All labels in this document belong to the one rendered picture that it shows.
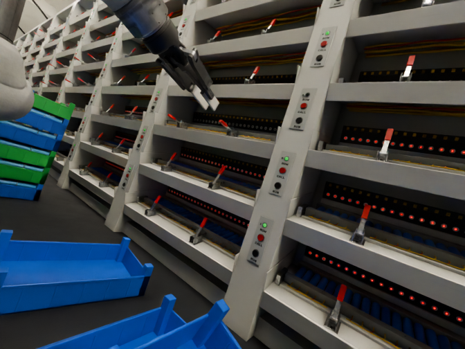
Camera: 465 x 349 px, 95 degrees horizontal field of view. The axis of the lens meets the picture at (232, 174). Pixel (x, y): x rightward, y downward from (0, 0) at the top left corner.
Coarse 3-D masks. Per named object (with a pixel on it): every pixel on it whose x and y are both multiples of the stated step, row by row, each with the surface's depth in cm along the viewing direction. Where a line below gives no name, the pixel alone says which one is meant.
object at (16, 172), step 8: (0, 168) 87; (8, 168) 89; (16, 168) 90; (24, 168) 93; (48, 168) 99; (0, 176) 87; (8, 176) 89; (16, 176) 91; (24, 176) 93; (32, 176) 95; (40, 176) 97
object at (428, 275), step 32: (352, 192) 62; (288, 224) 54; (320, 224) 54; (352, 224) 52; (384, 224) 56; (416, 224) 54; (448, 224) 51; (352, 256) 46; (384, 256) 42; (416, 256) 43; (448, 256) 42; (416, 288) 40; (448, 288) 37
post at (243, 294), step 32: (352, 0) 59; (320, 32) 62; (352, 64) 72; (320, 96) 57; (288, 128) 60; (320, 128) 60; (288, 192) 56; (256, 224) 58; (256, 288) 54; (224, 320) 57; (256, 320) 55
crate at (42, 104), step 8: (40, 96) 91; (40, 104) 92; (48, 104) 94; (56, 104) 96; (64, 104) 112; (72, 104) 100; (48, 112) 94; (56, 112) 96; (64, 112) 99; (72, 112) 101
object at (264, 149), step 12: (156, 120) 96; (168, 120) 99; (180, 120) 106; (156, 132) 95; (168, 132) 90; (180, 132) 85; (192, 132) 81; (204, 132) 77; (252, 132) 87; (264, 132) 84; (204, 144) 78; (216, 144) 74; (228, 144) 71; (240, 144) 68; (252, 144) 66; (264, 144) 63; (264, 156) 63
